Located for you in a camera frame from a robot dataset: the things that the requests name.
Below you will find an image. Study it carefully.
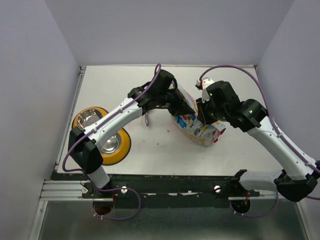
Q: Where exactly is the purple cable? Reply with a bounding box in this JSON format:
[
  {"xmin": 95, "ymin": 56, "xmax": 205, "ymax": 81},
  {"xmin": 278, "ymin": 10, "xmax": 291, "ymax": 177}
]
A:
[
  {"xmin": 61, "ymin": 62, "xmax": 142, "ymax": 221},
  {"xmin": 199, "ymin": 64, "xmax": 320, "ymax": 218}
]

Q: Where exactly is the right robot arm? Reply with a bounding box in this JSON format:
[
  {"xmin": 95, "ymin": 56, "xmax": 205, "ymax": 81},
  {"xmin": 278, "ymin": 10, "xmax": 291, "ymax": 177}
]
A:
[{"xmin": 169, "ymin": 77, "xmax": 320, "ymax": 202}]

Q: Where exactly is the yellow double pet bowl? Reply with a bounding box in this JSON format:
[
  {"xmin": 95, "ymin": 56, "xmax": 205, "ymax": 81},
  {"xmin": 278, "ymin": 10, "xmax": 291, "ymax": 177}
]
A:
[{"xmin": 72, "ymin": 106, "xmax": 132, "ymax": 166}]

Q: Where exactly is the pet food bag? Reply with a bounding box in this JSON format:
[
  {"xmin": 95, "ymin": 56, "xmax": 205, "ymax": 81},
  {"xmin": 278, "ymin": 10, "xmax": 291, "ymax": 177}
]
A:
[{"xmin": 171, "ymin": 83, "xmax": 226, "ymax": 147}]

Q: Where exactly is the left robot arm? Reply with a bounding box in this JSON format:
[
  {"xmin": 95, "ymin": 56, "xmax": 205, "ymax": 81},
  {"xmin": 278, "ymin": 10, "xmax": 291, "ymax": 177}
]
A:
[{"xmin": 66, "ymin": 66, "xmax": 195, "ymax": 198}]

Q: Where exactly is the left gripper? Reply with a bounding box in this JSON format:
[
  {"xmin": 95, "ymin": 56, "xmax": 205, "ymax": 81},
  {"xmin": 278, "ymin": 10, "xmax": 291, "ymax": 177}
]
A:
[{"xmin": 157, "ymin": 86, "xmax": 195, "ymax": 117}]

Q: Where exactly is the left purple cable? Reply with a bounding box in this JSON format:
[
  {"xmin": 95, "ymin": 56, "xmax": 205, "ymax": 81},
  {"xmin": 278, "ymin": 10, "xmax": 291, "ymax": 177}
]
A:
[{"xmin": 61, "ymin": 62, "xmax": 142, "ymax": 221}]

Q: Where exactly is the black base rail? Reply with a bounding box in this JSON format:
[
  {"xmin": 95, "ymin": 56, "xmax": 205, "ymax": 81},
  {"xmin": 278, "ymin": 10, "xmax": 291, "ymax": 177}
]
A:
[{"xmin": 82, "ymin": 174, "xmax": 260, "ymax": 209}]

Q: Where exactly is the metal food scoop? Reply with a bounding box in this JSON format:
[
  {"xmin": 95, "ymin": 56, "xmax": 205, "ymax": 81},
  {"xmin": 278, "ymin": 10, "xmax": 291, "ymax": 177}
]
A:
[{"xmin": 144, "ymin": 112, "xmax": 150, "ymax": 127}]

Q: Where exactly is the aluminium frame rail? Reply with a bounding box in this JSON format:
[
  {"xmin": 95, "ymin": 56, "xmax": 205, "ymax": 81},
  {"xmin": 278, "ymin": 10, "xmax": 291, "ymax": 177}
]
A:
[{"xmin": 39, "ymin": 180, "xmax": 113, "ymax": 203}]

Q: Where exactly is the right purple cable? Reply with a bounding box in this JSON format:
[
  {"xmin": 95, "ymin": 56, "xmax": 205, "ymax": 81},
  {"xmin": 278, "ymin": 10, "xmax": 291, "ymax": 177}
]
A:
[{"xmin": 199, "ymin": 64, "xmax": 320, "ymax": 218}]

